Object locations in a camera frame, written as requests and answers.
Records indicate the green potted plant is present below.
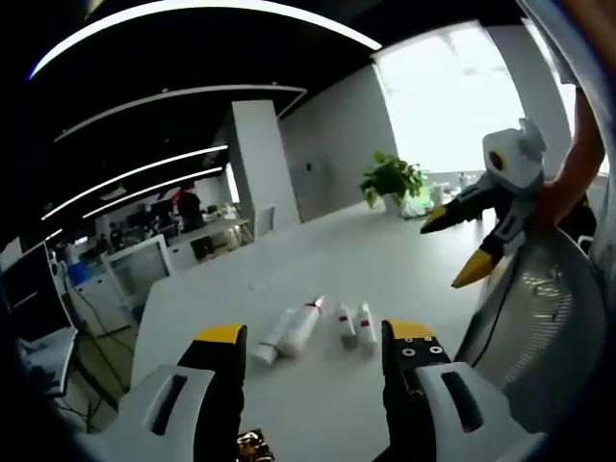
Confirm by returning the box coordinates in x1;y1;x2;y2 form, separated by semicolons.
359;149;428;218

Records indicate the grey mesh office chair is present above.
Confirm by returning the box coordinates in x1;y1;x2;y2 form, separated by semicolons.
454;223;610;424

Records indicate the white pillar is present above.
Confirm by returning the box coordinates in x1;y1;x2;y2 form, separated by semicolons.
227;99;303;227

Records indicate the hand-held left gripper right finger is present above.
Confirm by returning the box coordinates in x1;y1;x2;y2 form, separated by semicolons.
381;318;519;462

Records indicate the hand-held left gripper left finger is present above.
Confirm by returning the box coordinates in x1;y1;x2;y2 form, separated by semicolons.
103;323;248;462

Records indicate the white cabinet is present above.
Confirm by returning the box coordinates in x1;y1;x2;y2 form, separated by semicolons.
100;239;173;309

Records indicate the white skincare tube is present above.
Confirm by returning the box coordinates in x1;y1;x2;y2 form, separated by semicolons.
249;307;300;365

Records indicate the dark computer monitor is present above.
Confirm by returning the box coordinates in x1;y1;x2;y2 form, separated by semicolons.
0;240;62;338

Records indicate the white office desk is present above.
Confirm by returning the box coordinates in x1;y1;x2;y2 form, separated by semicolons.
167;216;255;264

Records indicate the small white skincare bottle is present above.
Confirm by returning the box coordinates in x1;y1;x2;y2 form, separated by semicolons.
354;301;377;358
334;301;358;351

